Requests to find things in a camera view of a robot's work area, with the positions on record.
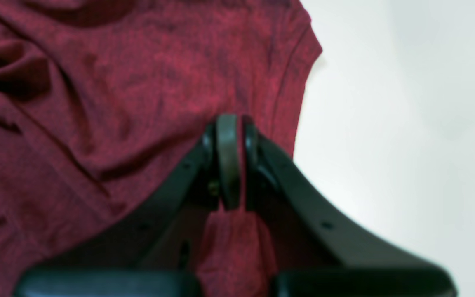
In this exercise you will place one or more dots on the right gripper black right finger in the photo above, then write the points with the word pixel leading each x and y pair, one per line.
pixel 319 251

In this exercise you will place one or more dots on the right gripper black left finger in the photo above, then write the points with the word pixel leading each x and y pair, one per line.
pixel 150 253

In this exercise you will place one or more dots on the dark red t-shirt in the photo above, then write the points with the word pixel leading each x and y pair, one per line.
pixel 99 99

